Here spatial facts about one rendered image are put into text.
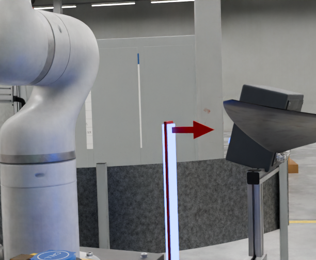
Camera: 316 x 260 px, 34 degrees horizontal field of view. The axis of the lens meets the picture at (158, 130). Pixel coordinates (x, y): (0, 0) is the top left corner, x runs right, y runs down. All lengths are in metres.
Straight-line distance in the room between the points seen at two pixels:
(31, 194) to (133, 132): 5.83
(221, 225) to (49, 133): 1.75
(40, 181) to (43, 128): 0.08
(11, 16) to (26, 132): 0.17
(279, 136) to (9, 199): 0.41
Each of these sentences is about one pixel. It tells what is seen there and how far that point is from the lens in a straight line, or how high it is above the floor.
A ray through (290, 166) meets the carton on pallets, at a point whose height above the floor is 0.11.
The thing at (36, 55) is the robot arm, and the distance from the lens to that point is 0.78.
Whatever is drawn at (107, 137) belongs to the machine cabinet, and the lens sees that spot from 6.68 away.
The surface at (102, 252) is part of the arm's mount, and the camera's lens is 0.98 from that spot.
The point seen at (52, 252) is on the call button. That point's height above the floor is 1.08.
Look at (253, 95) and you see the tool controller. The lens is 1.23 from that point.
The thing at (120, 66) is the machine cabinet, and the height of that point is 1.69.
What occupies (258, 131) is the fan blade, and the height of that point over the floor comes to 1.18.
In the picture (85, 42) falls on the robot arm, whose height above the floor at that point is 1.32.
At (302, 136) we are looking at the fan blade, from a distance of 0.71.
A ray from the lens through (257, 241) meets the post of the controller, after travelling 1.22.
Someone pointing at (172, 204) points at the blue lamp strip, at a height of 1.08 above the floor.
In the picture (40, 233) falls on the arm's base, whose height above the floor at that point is 1.03.
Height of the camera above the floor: 1.22
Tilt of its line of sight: 3 degrees down
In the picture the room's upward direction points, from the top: 2 degrees counter-clockwise
